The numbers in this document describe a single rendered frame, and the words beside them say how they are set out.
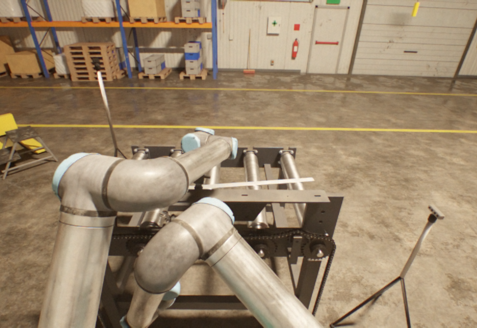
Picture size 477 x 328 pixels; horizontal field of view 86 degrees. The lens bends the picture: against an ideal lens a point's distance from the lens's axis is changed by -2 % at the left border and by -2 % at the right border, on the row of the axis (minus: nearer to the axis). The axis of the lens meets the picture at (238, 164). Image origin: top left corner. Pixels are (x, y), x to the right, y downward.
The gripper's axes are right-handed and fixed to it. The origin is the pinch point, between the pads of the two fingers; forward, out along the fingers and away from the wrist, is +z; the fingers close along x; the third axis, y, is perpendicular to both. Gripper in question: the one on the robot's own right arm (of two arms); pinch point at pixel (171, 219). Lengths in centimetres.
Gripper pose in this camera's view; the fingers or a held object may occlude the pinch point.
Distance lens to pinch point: 127.5
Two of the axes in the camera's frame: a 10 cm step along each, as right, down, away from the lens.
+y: -4.5, -6.0, -6.6
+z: -1.4, -6.8, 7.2
